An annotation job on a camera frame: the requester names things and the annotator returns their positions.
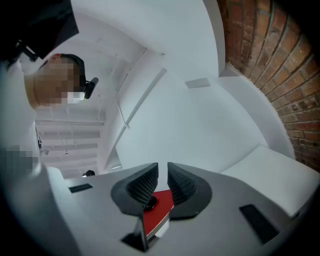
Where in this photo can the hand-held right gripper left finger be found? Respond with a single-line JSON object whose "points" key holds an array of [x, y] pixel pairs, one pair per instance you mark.
{"points": [[132, 197]]}

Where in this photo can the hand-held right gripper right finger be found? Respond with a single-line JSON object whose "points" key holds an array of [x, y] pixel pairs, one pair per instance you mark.
{"points": [[192, 197]]}

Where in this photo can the person's head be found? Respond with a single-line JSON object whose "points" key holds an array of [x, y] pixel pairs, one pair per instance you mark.
{"points": [[47, 82]]}

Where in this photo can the person's white shirt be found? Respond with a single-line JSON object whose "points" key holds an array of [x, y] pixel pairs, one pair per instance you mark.
{"points": [[13, 105]]}

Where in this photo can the white wall pipe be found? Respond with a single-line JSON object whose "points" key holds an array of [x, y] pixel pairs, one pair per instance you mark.
{"points": [[145, 97]]}

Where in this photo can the grey wall plate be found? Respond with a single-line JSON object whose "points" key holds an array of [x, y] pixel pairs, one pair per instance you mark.
{"points": [[197, 83]]}

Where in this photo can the black head-mounted camera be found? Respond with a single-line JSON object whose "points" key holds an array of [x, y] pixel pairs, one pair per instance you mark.
{"points": [[90, 87]]}

